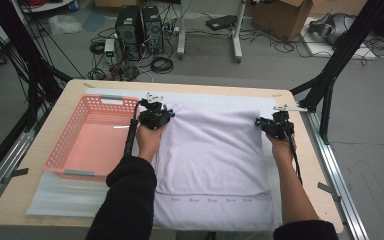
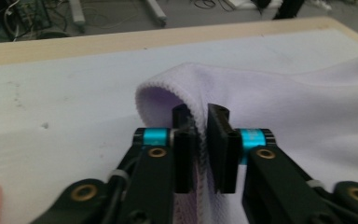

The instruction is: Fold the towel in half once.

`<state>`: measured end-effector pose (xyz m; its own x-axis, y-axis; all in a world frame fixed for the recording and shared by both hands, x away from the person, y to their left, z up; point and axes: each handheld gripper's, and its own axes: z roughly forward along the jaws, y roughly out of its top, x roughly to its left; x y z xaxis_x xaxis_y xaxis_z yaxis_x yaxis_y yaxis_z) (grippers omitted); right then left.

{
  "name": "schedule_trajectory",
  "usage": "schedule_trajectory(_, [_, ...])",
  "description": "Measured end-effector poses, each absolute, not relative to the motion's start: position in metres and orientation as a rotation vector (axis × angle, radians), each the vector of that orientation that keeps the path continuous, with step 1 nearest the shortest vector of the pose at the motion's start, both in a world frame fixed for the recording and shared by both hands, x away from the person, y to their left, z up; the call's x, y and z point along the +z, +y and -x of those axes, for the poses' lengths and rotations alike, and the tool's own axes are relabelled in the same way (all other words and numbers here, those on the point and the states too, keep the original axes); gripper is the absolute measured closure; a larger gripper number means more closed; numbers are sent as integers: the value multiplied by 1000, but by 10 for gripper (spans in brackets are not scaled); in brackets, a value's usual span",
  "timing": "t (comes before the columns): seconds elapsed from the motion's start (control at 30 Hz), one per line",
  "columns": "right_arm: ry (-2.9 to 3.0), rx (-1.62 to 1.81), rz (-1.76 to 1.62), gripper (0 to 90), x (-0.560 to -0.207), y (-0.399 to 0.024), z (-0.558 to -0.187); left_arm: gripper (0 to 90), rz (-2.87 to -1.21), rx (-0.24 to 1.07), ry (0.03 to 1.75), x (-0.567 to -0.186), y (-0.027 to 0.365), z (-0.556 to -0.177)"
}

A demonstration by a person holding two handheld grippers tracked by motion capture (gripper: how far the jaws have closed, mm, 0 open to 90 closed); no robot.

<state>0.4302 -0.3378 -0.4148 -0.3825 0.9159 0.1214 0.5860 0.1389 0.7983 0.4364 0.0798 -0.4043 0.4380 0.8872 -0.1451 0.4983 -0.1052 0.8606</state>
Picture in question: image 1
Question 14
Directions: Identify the small white device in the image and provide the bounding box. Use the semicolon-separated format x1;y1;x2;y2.
103;38;116;65

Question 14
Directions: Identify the person's right hand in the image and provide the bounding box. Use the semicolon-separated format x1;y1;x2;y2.
265;133;296;164

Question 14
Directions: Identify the white grid mat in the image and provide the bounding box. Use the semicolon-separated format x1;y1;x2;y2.
26;87;306;219

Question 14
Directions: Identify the large cardboard box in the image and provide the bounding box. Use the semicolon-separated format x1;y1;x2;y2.
308;0;369;18

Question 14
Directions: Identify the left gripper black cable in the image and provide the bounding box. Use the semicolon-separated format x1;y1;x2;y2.
123;99;148;158

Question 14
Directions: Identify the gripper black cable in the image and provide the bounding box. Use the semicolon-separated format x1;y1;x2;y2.
123;99;148;158
284;130;304;186

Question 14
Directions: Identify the black computer tower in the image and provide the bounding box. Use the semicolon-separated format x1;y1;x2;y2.
142;5;165;55
114;5;145;62

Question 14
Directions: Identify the white-legged desk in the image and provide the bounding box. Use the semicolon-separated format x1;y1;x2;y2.
176;0;248;64

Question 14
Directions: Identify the pink plastic basket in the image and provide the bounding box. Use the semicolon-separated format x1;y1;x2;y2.
43;94;142;183

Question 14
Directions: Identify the person's left hand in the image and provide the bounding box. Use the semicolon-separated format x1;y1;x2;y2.
135;124;166;161

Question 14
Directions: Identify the open cardboard box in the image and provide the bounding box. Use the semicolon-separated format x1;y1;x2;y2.
251;0;313;42

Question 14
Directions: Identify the lilac printed towel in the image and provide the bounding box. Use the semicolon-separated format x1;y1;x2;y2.
153;103;279;232

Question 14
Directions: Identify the white floor board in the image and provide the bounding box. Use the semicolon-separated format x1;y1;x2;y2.
301;16;378;61

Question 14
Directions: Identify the black metal frame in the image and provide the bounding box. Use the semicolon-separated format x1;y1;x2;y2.
289;0;384;145
0;0;73;133

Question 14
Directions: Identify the aluminium rail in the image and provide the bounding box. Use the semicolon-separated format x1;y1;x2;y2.
298;105;369;240
0;128;38;218

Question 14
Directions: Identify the clear plastic bag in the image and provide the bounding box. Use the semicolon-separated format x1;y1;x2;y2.
48;14;83;35

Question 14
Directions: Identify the blue floor sheet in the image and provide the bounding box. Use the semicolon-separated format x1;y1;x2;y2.
81;11;108;33

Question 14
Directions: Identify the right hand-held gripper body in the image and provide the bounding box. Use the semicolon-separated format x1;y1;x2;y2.
264;103;309;140

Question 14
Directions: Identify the coil of black cable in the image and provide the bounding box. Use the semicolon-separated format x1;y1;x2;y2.
150;56;175;75

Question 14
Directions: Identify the grey rounded device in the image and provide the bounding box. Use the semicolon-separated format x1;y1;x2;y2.
308;13;356;46

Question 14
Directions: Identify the white round table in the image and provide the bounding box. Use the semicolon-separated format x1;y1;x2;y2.
19;0;74;14

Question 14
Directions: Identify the black flat device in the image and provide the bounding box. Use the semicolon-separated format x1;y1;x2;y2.
205;14;238;32

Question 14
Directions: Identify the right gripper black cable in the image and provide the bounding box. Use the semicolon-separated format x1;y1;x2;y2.
284;130;304;186

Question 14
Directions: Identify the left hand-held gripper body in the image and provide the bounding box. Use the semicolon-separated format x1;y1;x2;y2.
138;92;168;131

